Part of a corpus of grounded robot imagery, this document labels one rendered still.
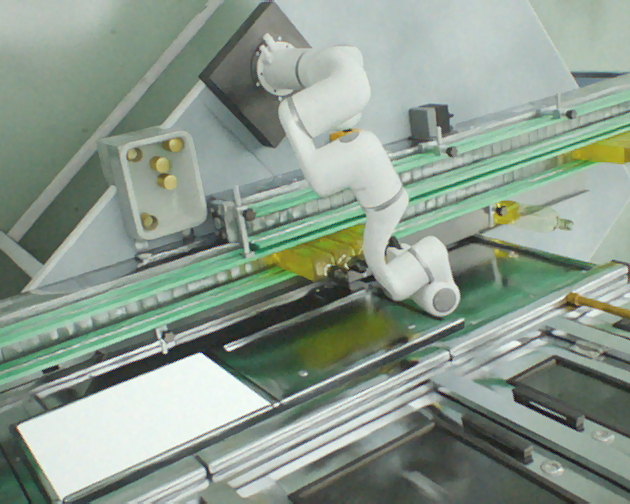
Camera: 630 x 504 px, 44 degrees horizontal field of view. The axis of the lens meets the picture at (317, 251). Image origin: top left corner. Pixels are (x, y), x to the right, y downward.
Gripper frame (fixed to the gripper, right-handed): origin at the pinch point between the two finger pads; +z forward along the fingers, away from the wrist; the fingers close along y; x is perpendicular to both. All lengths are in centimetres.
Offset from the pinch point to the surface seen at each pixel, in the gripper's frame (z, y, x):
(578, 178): 52, -8, -88
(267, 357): -5.8, -13.4, 31.5
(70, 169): 82, 19, 64
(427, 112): 42, 23, -33
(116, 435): -21, -14, 65
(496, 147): 43, 10, -54
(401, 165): 26.4, 14.0, -17.0
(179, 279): 8.5, 3.3, 45.2
